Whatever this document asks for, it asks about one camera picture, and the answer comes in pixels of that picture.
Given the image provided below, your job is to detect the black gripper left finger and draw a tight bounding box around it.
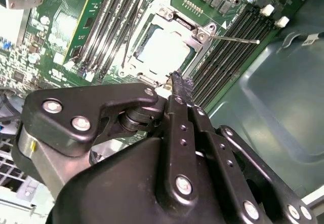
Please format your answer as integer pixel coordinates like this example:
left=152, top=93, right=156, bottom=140
left=11, top=71, right=200, bottom=208

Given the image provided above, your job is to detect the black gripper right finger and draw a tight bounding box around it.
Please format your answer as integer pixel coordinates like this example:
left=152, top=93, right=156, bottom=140
left=181, top=78, right=318, bottom=224

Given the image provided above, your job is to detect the metal locking lever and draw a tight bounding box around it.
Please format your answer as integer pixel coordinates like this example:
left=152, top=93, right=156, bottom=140
left=120, top=0, right=152, bottom=69
left=210, top=35, right=261, bottom=45

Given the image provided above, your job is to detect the silver CPU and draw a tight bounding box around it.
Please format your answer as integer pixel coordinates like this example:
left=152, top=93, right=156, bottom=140
left=133, top=23, right=197, bottom=74

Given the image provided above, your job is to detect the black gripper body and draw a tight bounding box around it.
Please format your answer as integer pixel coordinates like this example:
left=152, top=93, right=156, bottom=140
left=45, top=135, right=230, bottom=224

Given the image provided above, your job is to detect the metal socket cover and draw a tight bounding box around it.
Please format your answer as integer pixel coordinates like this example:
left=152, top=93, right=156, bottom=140
left=126, top=12, right=207, bottom=83

